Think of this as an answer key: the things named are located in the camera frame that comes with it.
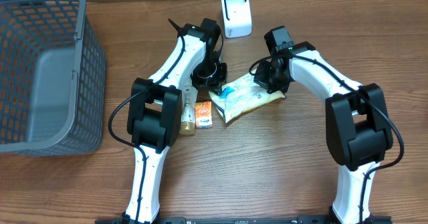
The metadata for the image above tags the white gold cosmetic tube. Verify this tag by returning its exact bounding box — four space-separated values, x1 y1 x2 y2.
180 78 198 135

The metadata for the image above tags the yellow white snack bag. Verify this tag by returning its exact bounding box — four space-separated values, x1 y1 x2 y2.
209 74 285 123

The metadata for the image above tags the small orange white packet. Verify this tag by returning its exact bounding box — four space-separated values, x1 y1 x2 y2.
195 102 213 128

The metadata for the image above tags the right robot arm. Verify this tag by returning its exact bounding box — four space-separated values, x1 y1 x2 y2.
249 26 393 223

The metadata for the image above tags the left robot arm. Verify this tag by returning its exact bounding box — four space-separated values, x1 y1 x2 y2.
124 18 227 223

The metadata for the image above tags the white barcode scanner stand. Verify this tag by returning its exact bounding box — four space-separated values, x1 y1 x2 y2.
221 0 252 38

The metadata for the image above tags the grey plastic shopping basket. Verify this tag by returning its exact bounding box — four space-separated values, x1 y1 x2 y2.
1 0 107 156

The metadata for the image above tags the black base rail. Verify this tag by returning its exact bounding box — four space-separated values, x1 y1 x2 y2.
94 215 393 224

